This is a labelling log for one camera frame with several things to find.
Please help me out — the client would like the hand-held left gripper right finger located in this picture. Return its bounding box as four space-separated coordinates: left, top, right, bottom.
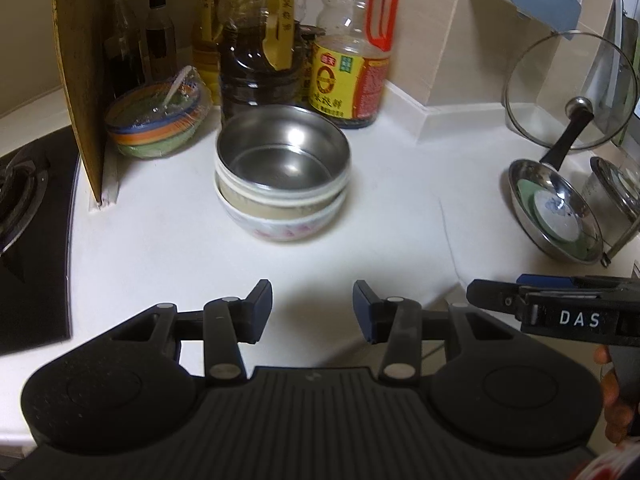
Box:
352 280 528 386

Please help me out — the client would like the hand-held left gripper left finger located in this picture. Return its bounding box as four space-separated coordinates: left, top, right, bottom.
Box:
102 279 274 386

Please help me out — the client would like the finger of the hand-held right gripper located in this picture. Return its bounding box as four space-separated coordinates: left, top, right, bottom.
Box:
466 280 527 319
516 274 640 292

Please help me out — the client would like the white plate blue flower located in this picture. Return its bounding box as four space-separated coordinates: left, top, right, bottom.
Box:
530 189 583 243

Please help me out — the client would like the white ceramic bowl pink print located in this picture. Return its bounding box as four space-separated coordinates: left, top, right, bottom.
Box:
217 187 348 243

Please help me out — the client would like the green square plate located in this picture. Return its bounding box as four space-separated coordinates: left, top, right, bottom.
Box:
516 177 601 257

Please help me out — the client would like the steel bowl cream outside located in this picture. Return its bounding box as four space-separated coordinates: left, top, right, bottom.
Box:
215 106 352 207

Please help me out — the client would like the stack of colourful plastic bowls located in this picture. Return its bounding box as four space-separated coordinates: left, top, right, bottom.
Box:
104 80 213 160

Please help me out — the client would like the person's right hand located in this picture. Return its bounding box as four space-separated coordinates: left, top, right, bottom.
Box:
594 347 632 445

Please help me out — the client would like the steel pot with lid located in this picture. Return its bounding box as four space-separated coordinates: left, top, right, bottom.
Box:
582 156 640 222

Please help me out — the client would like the red white printed clothing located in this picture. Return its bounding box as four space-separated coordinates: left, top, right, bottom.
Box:
570 447 640 480

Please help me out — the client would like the black gas stove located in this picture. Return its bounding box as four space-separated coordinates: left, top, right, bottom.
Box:
0 125 82 357

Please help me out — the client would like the white plastic spoon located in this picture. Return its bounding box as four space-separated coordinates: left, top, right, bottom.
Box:
161 66 197 112

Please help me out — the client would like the dark glass jar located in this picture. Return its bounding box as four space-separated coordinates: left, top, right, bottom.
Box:
299 24 321 106

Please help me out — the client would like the dark sauce bottle black cap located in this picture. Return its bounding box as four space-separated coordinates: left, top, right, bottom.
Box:
144 0 179 84

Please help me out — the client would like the wooden board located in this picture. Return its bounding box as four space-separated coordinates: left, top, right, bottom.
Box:
52 0 122 211

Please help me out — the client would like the dark sauce bottle yellow cap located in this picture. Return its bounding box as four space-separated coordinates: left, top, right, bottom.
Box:
104 0 146 102

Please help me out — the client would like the metal wire rack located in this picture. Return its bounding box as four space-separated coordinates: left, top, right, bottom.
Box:
601 215 640 268

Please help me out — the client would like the glass pot lid black handle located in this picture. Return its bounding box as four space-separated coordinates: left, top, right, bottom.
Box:
504 30 639 173

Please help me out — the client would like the red handle oil bottle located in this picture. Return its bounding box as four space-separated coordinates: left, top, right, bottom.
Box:
307 0 401 130

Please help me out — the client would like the dark oil bottle yellow handle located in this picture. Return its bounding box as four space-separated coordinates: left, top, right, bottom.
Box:
219 0 307 122

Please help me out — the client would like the light oil bottle yellow handle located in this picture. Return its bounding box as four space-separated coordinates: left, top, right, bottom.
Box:
191 0 226 107

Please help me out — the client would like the window frame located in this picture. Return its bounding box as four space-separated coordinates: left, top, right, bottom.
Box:
600 0 640 148

